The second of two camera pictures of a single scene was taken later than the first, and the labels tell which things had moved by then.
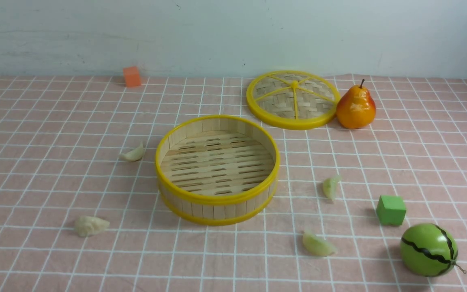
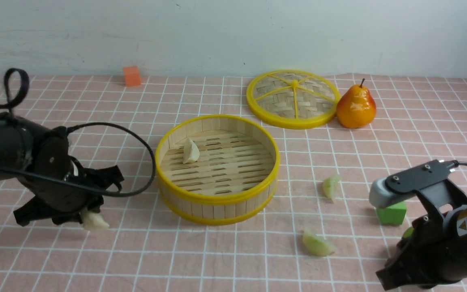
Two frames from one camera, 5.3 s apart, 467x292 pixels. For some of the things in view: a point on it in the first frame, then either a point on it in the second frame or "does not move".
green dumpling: [317, 247] does not move
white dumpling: [134, 155] -> [191, 151]
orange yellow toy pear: [355, 108] does not move
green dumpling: [329, 186] does not move
